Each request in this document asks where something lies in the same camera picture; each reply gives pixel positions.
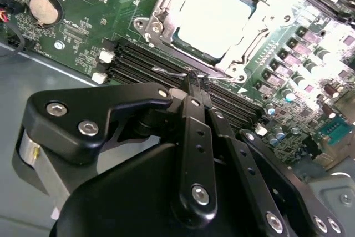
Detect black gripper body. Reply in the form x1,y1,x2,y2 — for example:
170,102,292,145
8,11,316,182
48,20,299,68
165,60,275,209
48,140,261,237

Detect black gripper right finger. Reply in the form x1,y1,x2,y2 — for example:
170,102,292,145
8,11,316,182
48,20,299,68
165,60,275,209
199,77,347,237

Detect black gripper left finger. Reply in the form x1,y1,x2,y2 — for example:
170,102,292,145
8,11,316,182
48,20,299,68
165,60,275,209
12,73,219,220

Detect wire locking lever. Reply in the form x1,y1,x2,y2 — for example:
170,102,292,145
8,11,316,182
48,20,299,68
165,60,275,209
151,65,245,83

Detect silver CPU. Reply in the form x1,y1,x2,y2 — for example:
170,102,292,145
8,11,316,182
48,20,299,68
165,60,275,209
171,0,257,59

